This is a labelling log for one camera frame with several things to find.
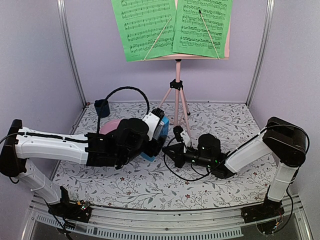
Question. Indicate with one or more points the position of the green sheet music page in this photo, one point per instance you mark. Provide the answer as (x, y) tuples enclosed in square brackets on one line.
[(146, 27)]

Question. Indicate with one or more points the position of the right aluminium frame post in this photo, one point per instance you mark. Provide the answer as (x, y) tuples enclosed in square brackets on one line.
[(270, 5)]

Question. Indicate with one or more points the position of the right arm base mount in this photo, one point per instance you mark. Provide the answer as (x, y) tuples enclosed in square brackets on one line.
[(267, 210)]

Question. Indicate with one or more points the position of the blue melodica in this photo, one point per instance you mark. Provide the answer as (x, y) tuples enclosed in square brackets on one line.
[(162, 132)]

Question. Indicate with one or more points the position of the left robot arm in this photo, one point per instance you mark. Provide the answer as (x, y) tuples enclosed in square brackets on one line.
[(22, 144)]

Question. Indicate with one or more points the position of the floral table mat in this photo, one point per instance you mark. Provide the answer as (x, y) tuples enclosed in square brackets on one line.
[(159, 185)]

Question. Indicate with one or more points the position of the pink plate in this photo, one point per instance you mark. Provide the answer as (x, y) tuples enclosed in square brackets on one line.
[(109, 126)]

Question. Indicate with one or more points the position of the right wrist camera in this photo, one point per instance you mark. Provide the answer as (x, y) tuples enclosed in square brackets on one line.
[(182, 136)]

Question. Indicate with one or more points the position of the aluminium frame post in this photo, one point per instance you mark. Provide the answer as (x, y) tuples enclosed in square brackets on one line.
[(270, 5), (61, 7)]

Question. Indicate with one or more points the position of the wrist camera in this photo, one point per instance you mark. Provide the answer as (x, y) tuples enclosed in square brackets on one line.
[(152, 120), (182, 136)]

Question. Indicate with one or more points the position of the green sheet music stack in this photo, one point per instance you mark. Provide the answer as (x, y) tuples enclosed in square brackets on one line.
[(202, 28)]

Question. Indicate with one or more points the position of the left aluminium frame post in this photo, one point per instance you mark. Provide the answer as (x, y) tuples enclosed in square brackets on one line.
[(61, 7)]

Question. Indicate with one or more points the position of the pink music stand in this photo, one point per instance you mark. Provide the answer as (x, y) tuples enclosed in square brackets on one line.
[(180, 98)]

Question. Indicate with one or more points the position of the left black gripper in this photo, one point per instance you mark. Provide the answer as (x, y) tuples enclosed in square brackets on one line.
[(156, 147)]

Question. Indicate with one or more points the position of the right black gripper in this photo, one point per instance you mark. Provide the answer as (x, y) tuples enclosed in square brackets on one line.
[(178, 148)]

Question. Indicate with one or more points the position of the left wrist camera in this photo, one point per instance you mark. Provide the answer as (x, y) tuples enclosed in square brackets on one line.
[(152, 120)]

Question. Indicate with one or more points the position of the front aluminium rail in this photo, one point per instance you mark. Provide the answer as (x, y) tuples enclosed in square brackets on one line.
[(114, 223)]

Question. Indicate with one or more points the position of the dark blue cup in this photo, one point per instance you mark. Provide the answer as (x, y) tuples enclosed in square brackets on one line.
[(102, 109)]

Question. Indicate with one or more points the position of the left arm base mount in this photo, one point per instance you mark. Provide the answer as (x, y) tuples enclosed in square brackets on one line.
[(77, 211)]

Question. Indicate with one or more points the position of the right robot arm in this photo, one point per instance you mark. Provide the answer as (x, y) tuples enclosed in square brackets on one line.
[(285, 141)]

